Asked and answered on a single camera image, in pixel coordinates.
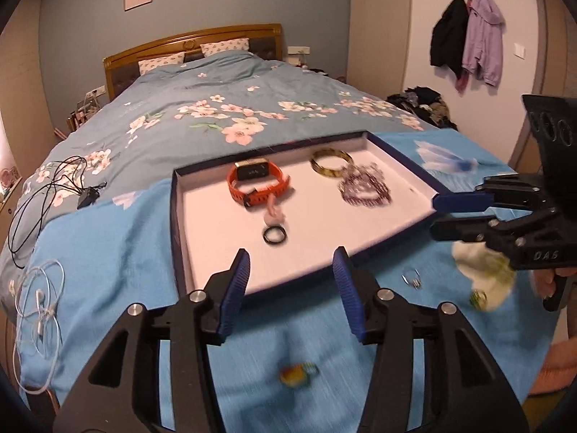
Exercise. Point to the pile of dark clothes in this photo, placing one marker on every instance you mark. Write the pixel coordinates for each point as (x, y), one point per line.
(423, 106)

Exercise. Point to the orange smart watch band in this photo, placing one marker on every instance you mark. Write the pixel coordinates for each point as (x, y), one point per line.
(234, 185)

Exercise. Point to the wooden headboard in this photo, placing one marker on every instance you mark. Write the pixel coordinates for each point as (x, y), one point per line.
(180, 38)

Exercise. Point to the black jacket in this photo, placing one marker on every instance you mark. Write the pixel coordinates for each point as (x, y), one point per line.
(448, 40)

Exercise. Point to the white wall socket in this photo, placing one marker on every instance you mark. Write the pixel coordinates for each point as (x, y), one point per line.
(95, 91)
(298, 50)

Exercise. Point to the navy shallow cardboard box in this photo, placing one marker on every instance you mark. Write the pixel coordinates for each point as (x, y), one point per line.
(315, 234)

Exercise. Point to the small pink fan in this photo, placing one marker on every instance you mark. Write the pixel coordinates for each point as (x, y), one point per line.
(9, 180)

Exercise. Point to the purple jacket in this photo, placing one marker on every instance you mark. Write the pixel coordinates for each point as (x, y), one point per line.
(484, 40)

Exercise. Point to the maroon garment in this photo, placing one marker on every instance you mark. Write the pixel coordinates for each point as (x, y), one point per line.
(462, 82)

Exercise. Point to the dotted white pillow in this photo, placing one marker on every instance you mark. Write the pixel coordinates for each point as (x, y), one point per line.
(225, 47)
(162, 63)

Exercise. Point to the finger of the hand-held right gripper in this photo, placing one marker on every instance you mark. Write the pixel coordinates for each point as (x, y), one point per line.
(460, 201)
(460, 230)

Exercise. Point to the white earphones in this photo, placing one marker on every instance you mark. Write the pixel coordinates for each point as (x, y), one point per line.
(39, 297)

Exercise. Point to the person's right hand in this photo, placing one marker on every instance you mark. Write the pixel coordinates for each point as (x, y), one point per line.
(543, 284)

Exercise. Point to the white wall switch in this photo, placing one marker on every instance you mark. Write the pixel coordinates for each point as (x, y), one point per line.
(520, 50)

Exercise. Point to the wooden bed with floral duvet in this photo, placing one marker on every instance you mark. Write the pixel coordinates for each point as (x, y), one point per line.
(180, 94)

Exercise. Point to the beige built-in wardrobe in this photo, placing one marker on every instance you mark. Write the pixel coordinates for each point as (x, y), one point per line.
(22, 81)
(381, 31)

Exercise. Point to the bright blue flower blanket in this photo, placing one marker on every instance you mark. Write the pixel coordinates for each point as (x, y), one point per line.
(112, 243)

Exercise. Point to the amber bangle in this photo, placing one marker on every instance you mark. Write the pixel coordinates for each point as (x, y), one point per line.
(324, 172)

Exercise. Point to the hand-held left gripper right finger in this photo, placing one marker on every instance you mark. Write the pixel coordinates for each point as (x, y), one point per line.
(349, 293)

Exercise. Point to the pink pajama clothing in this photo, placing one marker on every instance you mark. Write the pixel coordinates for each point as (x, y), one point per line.
(559, 365)

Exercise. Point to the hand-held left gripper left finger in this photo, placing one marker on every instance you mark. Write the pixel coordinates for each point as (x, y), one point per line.
(234, 293)

